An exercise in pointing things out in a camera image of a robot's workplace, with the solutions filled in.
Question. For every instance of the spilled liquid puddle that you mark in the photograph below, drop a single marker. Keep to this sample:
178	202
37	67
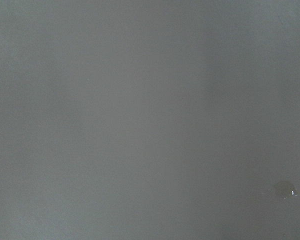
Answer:
286	189

